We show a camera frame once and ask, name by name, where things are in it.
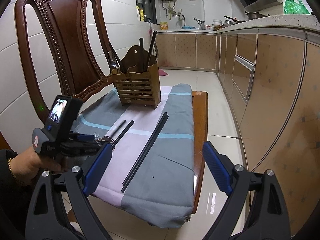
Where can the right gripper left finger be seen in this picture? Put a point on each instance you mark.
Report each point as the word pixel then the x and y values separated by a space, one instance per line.
pixel 47 217

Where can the tan lower kitchen cabinets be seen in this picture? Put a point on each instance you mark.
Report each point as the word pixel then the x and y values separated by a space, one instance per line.
pixel 270 77

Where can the speckled kitchen countertop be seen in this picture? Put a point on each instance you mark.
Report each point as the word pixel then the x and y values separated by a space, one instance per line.
pixel 294 21

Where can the person left hand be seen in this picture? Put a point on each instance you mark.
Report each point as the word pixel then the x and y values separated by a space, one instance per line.
pixel 25 166

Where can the grey pink striped cloth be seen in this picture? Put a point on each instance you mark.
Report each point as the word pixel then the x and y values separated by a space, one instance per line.
pixel 162 190

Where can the brown wooden utensil holder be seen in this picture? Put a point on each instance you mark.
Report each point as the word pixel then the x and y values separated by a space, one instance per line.
pixel 134 87

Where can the metal spoon in holder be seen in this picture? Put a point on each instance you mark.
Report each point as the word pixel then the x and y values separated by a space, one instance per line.
pixel 112 62

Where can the carved wooden chair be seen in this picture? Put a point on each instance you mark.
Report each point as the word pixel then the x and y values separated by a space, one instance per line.
pixel 64 25

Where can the yellow detergent bottle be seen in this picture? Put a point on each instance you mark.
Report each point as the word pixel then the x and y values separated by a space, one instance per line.
pixel 140 13

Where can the yellow box on counter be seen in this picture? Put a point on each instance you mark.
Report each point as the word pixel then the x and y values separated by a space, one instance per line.
pixel 164 25

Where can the steel cooking pot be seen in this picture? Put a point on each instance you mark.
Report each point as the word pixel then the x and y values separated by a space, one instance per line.
pixel 254 15

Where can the green plastic bag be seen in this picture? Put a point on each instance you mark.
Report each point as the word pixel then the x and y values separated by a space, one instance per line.
pixel 295 7

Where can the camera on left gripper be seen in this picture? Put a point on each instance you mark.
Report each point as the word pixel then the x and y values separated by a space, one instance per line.
pixel 62 114

